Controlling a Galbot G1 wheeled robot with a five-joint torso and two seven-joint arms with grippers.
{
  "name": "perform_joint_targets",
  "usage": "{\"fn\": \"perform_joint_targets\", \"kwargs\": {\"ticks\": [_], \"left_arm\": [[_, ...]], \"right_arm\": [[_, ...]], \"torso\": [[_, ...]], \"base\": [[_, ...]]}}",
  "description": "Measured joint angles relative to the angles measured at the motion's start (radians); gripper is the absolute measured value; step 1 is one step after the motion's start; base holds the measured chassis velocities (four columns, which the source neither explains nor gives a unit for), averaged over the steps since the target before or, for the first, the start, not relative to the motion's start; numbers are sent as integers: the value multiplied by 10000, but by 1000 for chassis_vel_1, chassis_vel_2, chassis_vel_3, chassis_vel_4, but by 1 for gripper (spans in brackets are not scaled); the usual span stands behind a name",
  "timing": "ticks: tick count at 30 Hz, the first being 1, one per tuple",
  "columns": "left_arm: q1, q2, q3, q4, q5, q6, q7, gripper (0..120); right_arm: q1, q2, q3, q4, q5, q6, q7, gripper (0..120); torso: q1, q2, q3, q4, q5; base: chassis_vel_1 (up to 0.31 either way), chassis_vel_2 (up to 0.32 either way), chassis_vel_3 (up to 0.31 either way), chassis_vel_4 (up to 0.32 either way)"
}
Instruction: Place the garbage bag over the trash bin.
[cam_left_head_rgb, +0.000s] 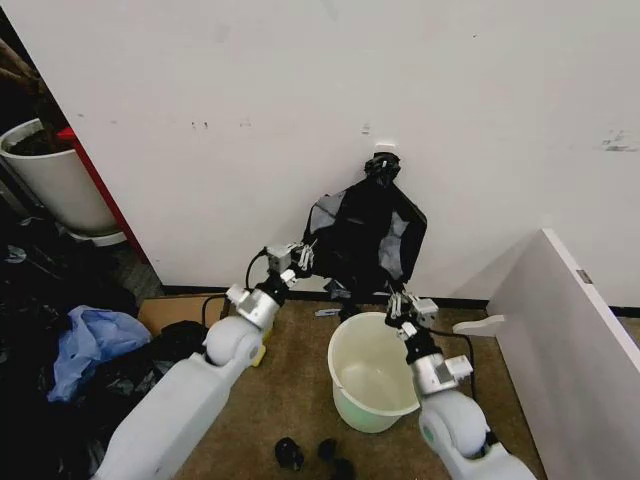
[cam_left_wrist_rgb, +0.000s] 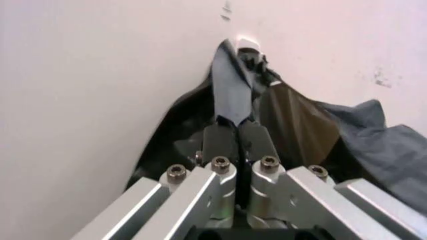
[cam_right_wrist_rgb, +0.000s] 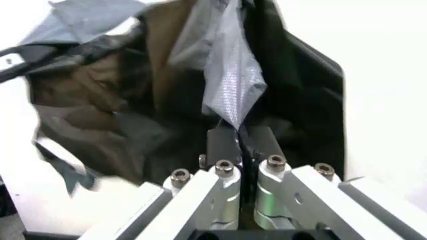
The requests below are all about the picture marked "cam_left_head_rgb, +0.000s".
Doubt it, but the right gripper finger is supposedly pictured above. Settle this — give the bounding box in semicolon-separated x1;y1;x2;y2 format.
386;288;402;327
399;289;416;326

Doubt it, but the black garbage bag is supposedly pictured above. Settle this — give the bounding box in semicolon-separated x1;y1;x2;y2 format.
303;153;430;322

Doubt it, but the white plastic trash bin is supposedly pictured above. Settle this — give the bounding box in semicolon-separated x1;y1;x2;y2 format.
327;312;424;435

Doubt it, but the small black rolled bag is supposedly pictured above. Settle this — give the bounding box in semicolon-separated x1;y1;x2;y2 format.
273;436;307;472
316;438;340;464

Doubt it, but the blue plastic bag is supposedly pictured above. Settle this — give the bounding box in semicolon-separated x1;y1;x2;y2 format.
46;305;152;404

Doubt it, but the yellow sponge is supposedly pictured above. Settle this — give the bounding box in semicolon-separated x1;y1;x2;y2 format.
249;324;275;370

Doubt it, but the brown cardboard sheet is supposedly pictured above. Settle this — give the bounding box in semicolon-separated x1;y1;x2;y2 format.
136;294;227;337

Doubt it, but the white furniture panel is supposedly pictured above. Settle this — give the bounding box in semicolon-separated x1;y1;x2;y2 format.
451;227;640;480

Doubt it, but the white pot saucer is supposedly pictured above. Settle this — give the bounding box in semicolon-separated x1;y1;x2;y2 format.
63;226;130;247

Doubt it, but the white round plant pot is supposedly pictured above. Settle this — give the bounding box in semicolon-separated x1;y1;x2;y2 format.
0;118;119;234

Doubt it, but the pile of black bags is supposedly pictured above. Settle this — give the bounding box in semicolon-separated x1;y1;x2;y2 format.
0;214;216;480

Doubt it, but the dark potted plant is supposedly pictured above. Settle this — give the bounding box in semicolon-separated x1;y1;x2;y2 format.
0;37;69;154

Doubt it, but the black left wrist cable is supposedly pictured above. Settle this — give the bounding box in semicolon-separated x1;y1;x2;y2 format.
244;247;272;294

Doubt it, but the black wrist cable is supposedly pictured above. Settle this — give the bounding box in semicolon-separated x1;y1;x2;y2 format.
244;247;272;294
427;327;477;399

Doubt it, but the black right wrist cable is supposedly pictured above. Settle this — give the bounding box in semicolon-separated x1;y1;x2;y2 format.
427;327;477;399

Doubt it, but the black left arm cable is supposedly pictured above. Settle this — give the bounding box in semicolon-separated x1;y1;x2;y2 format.
201;294;229;327

